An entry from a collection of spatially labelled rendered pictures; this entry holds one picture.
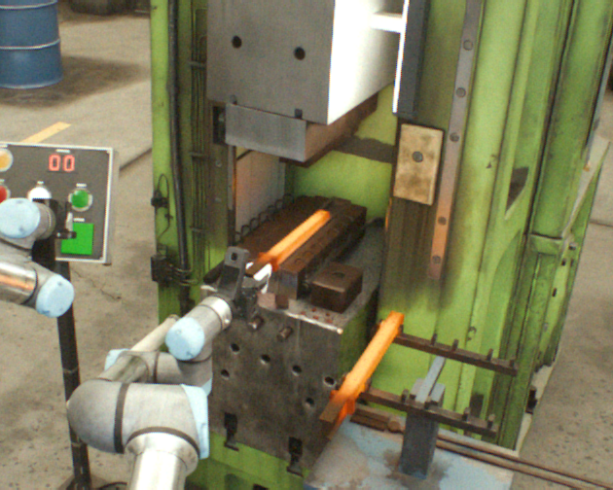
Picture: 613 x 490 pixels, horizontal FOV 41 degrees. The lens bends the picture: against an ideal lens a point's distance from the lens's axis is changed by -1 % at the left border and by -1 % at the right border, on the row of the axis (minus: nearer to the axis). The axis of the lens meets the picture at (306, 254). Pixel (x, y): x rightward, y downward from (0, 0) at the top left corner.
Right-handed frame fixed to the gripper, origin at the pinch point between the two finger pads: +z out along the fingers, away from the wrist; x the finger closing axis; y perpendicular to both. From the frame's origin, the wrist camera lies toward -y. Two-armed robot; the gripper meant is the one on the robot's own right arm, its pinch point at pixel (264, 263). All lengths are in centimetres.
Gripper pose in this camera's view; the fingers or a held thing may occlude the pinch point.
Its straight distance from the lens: 193.7
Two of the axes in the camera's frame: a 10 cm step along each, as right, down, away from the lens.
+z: 4.4, -4.0, 8.0
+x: 9.0, 2.6, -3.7
